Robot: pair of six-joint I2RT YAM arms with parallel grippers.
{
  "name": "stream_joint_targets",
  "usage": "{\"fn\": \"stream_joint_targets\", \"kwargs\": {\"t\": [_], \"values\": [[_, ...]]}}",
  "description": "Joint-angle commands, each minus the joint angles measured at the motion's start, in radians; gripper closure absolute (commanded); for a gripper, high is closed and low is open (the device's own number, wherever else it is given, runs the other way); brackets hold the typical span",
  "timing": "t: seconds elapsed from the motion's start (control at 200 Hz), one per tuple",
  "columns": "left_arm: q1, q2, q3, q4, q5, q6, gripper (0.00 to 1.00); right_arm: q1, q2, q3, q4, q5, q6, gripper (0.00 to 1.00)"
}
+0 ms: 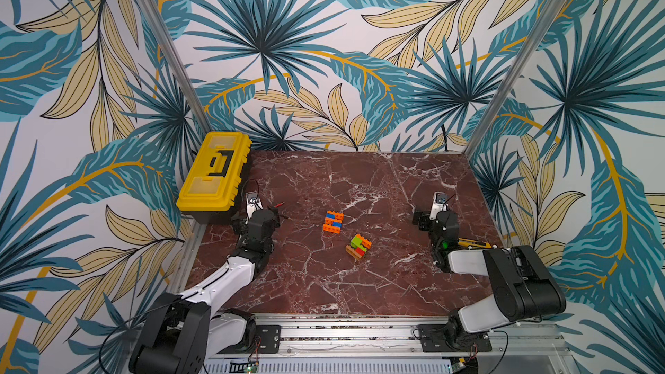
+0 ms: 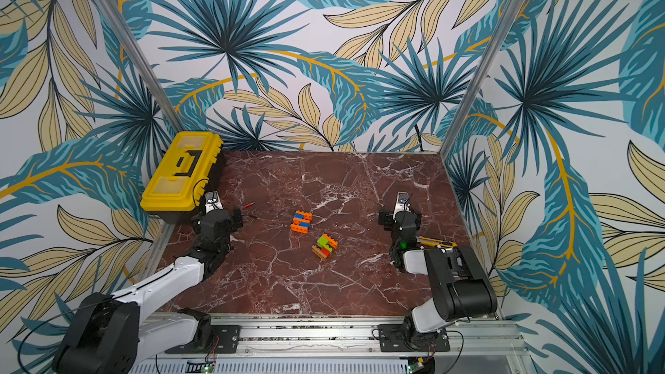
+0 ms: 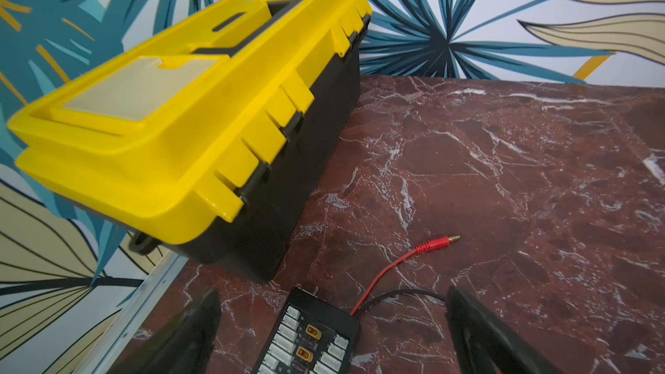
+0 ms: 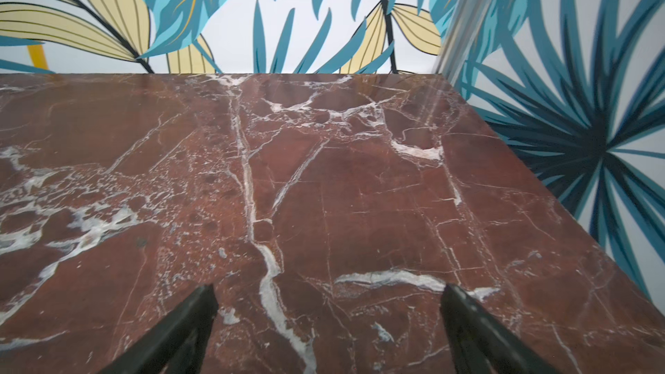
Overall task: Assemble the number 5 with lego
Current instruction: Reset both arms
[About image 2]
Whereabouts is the orange lego brick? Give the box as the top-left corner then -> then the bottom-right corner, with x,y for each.
294,211 -> 313,221
323,234 -> 338,249
290,223 -> 309,234

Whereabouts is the lime green lego brick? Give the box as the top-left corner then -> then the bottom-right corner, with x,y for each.
317,236 -> 333,251

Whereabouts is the amber transparent lego brick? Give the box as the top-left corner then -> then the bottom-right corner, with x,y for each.
312,246 -> 328,260

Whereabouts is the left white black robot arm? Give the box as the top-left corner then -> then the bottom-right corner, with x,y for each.
52,209 -> 243,373

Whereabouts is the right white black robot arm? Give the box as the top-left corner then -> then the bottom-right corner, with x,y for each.
378,207 -> 498,336

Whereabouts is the yellow utility knife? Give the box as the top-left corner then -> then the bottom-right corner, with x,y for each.
417,237 -> 457,249

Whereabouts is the yellow black toolbox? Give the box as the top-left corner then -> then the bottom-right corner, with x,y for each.
140,132 -> 225,224

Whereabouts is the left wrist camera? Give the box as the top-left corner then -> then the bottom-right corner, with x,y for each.
204,190 -> 223,214

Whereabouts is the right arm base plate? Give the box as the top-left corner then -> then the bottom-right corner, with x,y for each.
378,323 -> 450,353

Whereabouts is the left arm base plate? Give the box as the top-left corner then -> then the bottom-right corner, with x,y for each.
166,325 -> 241,354

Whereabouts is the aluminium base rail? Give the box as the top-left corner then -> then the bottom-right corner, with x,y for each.
129,313 -> 536,373

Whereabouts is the right aluminium corner post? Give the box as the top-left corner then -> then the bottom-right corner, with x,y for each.
439,0 -> 526,162

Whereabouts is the aluminium corner post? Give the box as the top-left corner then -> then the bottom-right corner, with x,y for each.
439,0 -> 526,162
94,0 -> 185,133

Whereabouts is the left aluminium corner post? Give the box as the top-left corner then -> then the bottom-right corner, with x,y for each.
94,0 -> 185,133

